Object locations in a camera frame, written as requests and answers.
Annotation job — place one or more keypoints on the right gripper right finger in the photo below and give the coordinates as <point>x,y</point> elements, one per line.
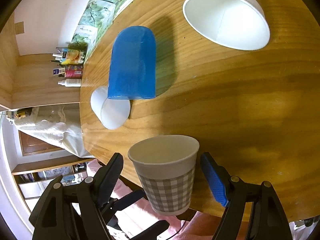
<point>267,219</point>

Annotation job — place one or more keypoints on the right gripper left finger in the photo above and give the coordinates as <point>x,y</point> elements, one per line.
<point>75,211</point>

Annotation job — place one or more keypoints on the grey checkered paper cup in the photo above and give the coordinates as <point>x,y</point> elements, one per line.
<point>165,166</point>

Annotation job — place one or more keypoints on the plain white paper cup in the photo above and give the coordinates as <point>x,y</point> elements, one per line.
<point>112,113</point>

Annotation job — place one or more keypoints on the blue plastic cup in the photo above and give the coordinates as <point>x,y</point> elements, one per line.
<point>132,73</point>

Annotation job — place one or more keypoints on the brown banded paper cup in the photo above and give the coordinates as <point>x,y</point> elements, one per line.
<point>236,24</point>

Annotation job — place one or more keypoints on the pink cloth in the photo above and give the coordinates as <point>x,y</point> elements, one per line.
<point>201,226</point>

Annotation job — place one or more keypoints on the white drawer cabinet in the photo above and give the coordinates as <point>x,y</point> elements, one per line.
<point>32,178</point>

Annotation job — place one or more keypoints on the white lace cloth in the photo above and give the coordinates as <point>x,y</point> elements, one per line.
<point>58,125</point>

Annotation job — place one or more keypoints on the white spray bottle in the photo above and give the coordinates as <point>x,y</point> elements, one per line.
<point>70,82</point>

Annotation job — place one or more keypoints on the wooden bookshelf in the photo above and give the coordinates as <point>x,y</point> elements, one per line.
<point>28,81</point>

